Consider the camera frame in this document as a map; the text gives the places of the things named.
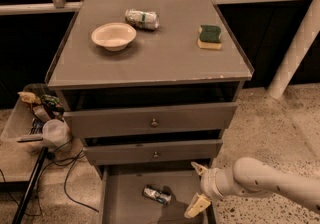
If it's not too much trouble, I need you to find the white paper bowl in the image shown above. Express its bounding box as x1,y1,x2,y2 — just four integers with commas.
91,23,137,52

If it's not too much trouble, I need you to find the grey middle drawer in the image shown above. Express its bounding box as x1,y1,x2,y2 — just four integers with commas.
84,139,222,165

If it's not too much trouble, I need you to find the black pole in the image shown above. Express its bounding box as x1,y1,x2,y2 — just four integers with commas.
12,147,48,224

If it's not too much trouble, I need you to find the colourful snack bag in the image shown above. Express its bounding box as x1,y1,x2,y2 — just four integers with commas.
40,94,64,112

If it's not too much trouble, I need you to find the silver green can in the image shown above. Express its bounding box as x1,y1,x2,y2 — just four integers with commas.
125,9,159,31

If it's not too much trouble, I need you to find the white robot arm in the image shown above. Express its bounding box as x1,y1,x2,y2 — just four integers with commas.
204,8,320,223

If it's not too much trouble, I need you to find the green yellow sponge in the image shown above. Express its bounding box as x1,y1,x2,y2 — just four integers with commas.
197,25,222,50

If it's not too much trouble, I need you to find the silver blue redbull can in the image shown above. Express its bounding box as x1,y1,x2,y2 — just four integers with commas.
142,186,172,205

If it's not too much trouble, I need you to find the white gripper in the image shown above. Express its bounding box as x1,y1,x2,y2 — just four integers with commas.
184,161,223,218

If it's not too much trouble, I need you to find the grey top drawer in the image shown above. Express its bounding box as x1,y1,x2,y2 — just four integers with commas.
64,102,237,138

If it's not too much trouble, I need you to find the clear plastic cup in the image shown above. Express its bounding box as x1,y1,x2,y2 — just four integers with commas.
42,119,70,147

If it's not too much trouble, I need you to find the black cable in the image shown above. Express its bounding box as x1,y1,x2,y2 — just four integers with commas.
0,136,100,217

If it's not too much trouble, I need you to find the grey drawer cabinet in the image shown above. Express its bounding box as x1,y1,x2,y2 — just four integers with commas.
45,0,255,224

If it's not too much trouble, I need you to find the clear plastic bin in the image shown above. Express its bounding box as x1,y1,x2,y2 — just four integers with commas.
1,84,72,151

